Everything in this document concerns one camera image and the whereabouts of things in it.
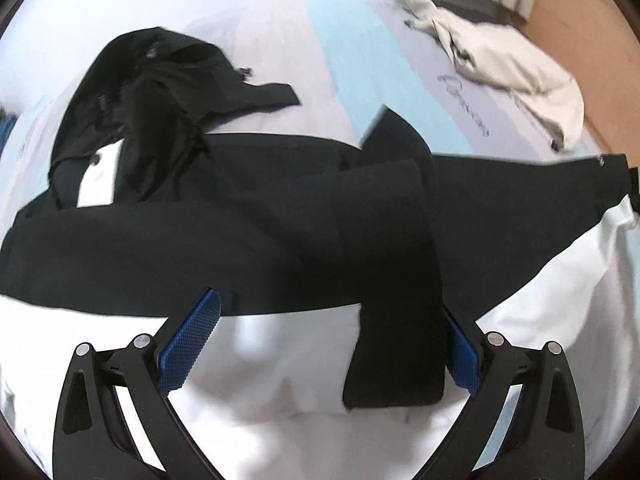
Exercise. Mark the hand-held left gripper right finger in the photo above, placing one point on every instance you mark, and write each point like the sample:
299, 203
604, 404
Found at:
464, 360

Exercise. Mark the black and white jacket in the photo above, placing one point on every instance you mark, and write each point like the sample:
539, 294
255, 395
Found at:
275, 210

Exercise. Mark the beige garment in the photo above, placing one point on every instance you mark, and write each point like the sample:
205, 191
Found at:
510, 60

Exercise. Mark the striped bed sheet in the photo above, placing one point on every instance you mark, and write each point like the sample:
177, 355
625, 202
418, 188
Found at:
350, 60

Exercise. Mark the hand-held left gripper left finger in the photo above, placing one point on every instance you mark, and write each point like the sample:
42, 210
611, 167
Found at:
192, 340

